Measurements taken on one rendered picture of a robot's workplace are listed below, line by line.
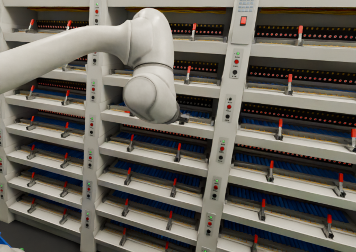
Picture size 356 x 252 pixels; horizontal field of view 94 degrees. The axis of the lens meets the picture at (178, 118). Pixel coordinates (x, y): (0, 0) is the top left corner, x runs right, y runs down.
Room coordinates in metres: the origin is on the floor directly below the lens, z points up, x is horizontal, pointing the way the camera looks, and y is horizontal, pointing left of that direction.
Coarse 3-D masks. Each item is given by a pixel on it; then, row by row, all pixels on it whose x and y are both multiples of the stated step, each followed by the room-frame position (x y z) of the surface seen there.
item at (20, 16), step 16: (0, 0) 1.03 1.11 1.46; (0, 16) 1.03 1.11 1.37; (16, 16) 1.10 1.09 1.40; (32, 16) 1.19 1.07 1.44; (0, 32) 1.03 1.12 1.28; (0, 48) 1.03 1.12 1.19; (32, 80) 1.19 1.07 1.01; (0, 96) 1.04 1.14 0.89; (16, 112) 1.09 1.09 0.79; (0, 128) 1.04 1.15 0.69; (0, 176) 1.04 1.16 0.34; (16, 192) 1.08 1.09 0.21; (0, 208) 1.04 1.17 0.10
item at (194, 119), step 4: (112, 108) 0.92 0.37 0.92; (116, 108) 0.91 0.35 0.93; (120, 108) 0.90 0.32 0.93; (124, 108) 0.90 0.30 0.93; (192, 116) 0.83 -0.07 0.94; (192, 120) 0.82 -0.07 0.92; (196, 120) 0.81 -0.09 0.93; (200, 120) 0.81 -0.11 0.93; (204, 120) 0.80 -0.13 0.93; (208, 120) 0.80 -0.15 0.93
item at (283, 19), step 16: (48, 16) 1.20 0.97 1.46; (64, 16) 1.17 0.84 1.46; (80, 16) 1.15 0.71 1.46; (128, 16) 1.07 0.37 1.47; (176, 16) 1.00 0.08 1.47; (192, 16) 0.98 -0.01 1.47; (208, 16) 0.96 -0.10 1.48; (224, 16) 0.95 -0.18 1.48; (256, 16) 0.91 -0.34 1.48; (272, 16) 0.90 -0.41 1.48; (288, 16) 0.88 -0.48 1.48; (304, 16) 0.86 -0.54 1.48; (320, 16) 0.85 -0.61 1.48; (336, 16) 0.84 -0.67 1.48; (352, 16) 0.82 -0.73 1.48; (224, 32) 0.94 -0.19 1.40; (224, 64) 0.94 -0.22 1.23; (256, 64) 0.90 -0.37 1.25; (272, 64) 0.89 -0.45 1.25; (288, 64) 0.87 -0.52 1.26; (304, 64) 0.85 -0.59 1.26; (320, 64) 0.84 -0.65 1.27; (336, 64) 0.83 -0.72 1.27; (352, 64) 0.81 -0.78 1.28; (64, 80) 1.17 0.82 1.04; (240, 112) 0.91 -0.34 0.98; (208, 144) 0.94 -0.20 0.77
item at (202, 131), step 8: (104, 104) 0.90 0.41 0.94; (112, 104) 0.94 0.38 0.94; (104, 112) 0.88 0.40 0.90; (112, 112) 0.88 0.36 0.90; (120, 112) 0.89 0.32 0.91; (104, 120) 0.88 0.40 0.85; (112, 120) 0.87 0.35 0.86; (120, 120) 0.86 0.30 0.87; (128, 120) 0.84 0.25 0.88; (136, 120) 0.83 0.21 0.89; (152, 128) 0.82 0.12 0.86; (160, 128) 0.81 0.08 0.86; (168, 128) 0.80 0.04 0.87; (176, 128) 0.79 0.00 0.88; (184, 128) 0.78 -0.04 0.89; (192, 128) 0.77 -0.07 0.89; (200, 128) 0.76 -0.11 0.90; (208, 128) 0.77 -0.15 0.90; (200, 136) 0.77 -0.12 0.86; (208, 136) 0.76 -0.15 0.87
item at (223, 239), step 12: (228, 228) 0.80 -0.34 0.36; (240, 228) 0.81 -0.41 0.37; (252, 228) 0.81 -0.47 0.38; (228, 240) 0.76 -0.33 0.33; (240, 240) 0.76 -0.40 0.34; (252, 240) 0.75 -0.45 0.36; (264, 240) 0.75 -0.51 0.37; (276, 240) 0.75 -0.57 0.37; (288, 240) 0.76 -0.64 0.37; (300, 240) 0.76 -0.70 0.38
